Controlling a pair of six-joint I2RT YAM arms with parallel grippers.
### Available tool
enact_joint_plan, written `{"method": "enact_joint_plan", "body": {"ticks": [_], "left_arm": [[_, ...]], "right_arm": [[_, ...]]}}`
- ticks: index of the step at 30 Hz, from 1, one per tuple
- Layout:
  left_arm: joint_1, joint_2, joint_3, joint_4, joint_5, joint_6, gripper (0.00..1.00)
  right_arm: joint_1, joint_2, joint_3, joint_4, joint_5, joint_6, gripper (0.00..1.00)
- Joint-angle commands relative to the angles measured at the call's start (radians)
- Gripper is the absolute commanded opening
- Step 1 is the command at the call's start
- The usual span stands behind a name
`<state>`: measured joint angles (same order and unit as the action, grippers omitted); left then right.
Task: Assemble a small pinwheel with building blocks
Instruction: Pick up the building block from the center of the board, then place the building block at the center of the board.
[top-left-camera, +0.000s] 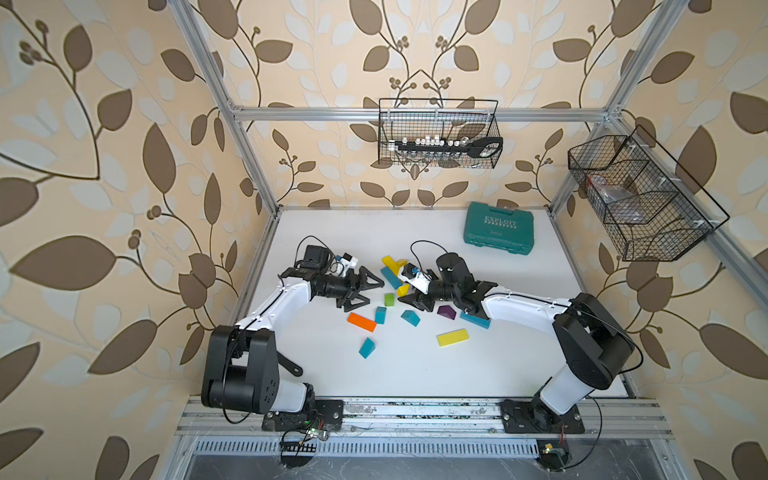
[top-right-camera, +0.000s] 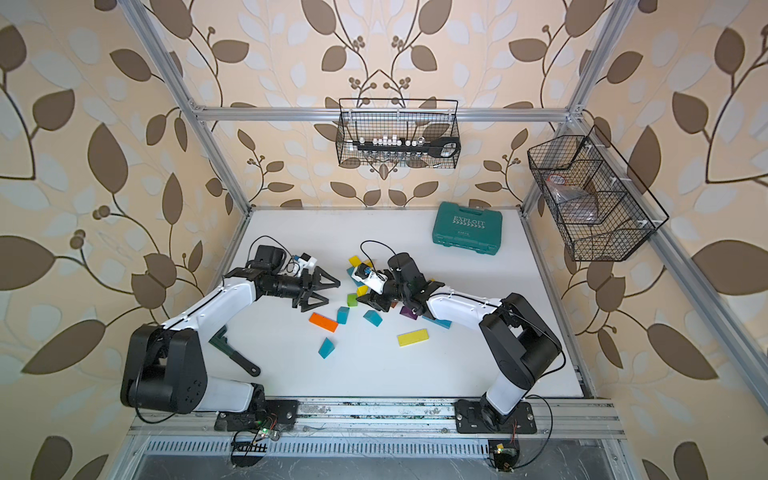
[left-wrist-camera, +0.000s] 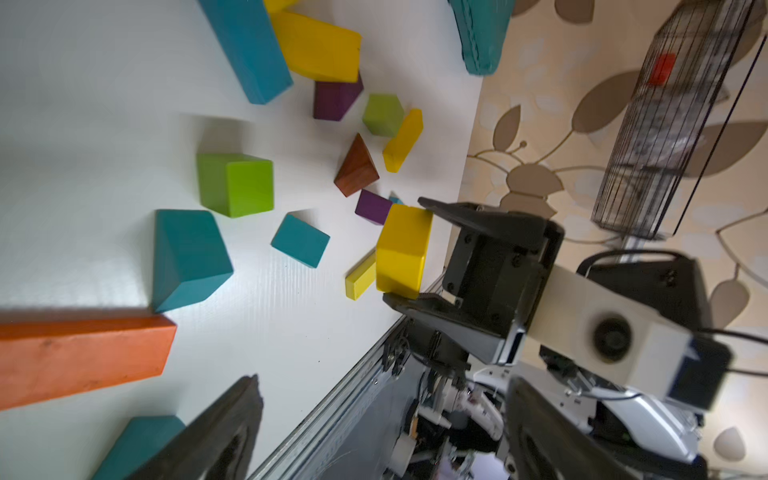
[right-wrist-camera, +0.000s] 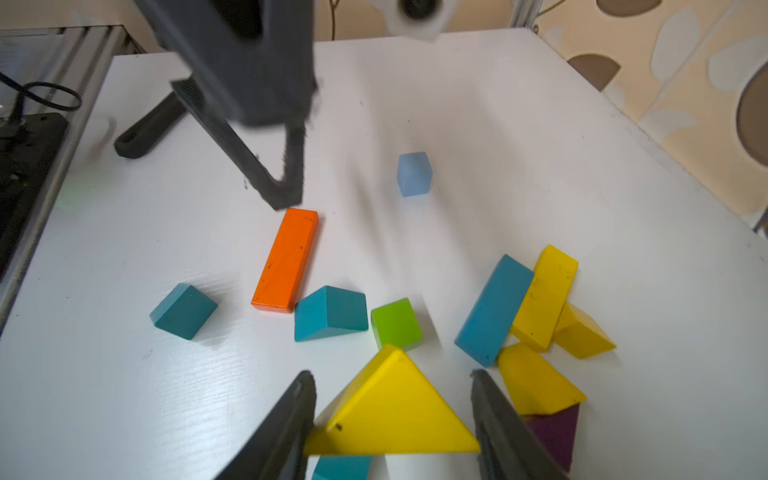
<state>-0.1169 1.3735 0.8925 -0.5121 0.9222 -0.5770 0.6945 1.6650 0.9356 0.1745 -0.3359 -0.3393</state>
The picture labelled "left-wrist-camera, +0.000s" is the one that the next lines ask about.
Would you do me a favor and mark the light green cube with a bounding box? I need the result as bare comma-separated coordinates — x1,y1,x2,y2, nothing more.
363,94,405,138
196,153,275,218

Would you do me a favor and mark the teal triangle block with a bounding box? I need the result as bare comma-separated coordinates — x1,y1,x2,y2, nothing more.
92,415,185,480
271,214,330,268

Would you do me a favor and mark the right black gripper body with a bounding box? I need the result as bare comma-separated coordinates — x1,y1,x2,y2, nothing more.
443,218,565,365

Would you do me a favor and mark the purple triangle block upper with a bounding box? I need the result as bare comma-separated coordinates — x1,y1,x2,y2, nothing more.
313,75,364,122

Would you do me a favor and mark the brown wooden block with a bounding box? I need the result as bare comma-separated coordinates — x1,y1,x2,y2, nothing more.
334,134,380,197

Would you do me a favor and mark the light green cube centre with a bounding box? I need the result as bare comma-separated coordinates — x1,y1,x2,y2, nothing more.
196,153,275,218

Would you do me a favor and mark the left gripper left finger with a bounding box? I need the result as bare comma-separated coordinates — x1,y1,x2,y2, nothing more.
129,375,264,479

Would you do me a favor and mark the right wire basket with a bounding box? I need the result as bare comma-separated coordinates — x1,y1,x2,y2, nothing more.
591,1,767,240

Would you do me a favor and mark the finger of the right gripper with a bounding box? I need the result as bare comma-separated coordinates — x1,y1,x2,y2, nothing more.
383,293,504,354
418,197,547,236

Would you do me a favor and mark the purple triangle block lower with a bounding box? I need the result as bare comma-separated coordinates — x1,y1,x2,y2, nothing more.
355,189,393,226

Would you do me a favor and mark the yellow triangle block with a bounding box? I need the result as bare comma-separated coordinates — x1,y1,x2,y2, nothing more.
376,205,433,299

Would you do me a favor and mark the light green cube right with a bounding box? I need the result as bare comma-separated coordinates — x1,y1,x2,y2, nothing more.
363,94,405,138

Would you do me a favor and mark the long yellow block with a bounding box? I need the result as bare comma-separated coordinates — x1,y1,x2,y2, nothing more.
382,109,424,173
271,12,362,83
345,250,376,301

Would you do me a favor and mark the purple triangle block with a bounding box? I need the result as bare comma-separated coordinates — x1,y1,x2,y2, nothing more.
313,75,364,122
355,189,393,226

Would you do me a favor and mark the orange long block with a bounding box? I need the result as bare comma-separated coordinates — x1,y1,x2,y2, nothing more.
1,316,177,410

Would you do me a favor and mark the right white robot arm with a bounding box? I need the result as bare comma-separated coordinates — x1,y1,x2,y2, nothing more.
375,198,732,467

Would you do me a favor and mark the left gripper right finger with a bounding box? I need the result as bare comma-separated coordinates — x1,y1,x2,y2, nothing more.
505,377,634,479

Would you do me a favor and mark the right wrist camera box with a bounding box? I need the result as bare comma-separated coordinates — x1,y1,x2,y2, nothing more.
528,267,732,412

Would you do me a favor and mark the long teal block upper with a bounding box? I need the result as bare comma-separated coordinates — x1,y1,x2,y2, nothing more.
199,0,293,105

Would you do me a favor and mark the green plastic tool case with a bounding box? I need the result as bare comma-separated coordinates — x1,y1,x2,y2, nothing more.
448,0,516,76

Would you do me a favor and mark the small teal cube block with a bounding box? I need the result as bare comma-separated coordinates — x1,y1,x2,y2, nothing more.
151,209,234,313

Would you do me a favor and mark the small yellow cube block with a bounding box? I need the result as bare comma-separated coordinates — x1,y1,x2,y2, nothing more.
263,0,299,15

